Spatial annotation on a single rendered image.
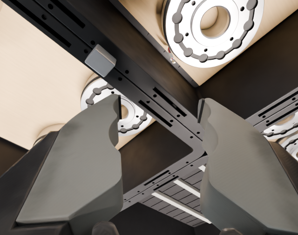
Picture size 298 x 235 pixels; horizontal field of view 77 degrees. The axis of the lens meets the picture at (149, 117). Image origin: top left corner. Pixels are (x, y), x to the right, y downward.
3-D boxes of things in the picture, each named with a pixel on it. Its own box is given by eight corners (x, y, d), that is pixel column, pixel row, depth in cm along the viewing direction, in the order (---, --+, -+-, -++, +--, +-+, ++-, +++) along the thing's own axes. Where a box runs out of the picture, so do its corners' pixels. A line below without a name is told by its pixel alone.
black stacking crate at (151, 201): (88, 175, 44) (75, 228, 35) (191, 96, 31) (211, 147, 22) (192, 224, 62) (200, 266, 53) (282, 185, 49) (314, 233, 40)
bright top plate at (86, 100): (69, 114, 27) (67, 116, 26) (104, 58, 22) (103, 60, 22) (127, 142, 31) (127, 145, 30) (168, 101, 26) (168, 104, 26)
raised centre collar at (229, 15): (180, 18, 19) (181, 19, 19) (224, -20, 18) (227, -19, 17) (204, 54, 22) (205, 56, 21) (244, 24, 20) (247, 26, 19)
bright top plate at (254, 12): (145, 13, 19) (145, 15, 19) (238, -74, 16) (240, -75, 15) (195, 81, 24) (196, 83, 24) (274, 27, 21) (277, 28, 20)
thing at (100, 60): (87, 56, 14) (83, 62, 14) (98, 43, 14) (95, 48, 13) (106, 71, 15) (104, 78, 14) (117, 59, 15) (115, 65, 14)
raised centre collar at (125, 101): (93, 113, 26) (92, 115, 26) (111, 87, 24) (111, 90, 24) (123, 128, 28) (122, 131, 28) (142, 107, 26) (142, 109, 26)
